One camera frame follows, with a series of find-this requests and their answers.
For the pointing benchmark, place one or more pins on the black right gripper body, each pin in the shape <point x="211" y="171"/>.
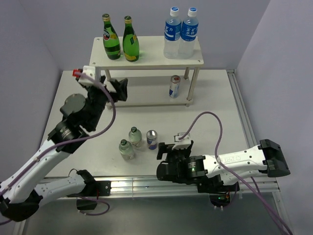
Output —
<point x="173" y="155"/>

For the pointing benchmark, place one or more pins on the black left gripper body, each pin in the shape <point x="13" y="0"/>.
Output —
<point x="99" y="99"/>

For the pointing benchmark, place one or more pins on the blue silver drink can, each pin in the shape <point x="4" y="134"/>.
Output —
<point x="151" y="137"/>

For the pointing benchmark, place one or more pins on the clear glass bottle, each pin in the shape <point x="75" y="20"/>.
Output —
<point x="126" y="150"/>
<point x="135" y="137"/>

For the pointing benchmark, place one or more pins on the green glass bottle front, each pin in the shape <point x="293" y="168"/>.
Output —
<point x="110" y="39"/>

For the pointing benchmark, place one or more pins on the green glass bottle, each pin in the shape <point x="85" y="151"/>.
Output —
<point x="110" y="39"/>
<point x="130" y="41"/>

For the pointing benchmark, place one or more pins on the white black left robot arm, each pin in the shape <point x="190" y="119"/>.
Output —
<point x="22" y="194"/>

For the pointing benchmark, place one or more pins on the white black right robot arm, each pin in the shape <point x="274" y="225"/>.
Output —
<point x="218" y="176"/>

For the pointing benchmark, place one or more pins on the white two-tier shelf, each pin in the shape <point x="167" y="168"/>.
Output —
<point x="149" y="77"/>

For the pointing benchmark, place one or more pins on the clear glass bottle front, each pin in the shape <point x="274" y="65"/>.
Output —
<point x="126" y="150"/>

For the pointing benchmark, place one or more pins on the blue label water bottle left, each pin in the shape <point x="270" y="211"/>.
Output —
<point x="172" y="34"/>

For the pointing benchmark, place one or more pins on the blue label water bottle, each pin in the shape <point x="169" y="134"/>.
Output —
<point x="172" y="34"/>
<point x="189" y="30"/>

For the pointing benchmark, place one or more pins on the blue label water bottle right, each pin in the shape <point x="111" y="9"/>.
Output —
<point x="189" y="30"/>

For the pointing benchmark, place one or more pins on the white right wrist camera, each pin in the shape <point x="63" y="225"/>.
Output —
<point x="182" y="140"/>

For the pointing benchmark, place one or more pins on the aluminium rail frame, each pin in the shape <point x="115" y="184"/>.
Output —
<point x="216" y="91"/>

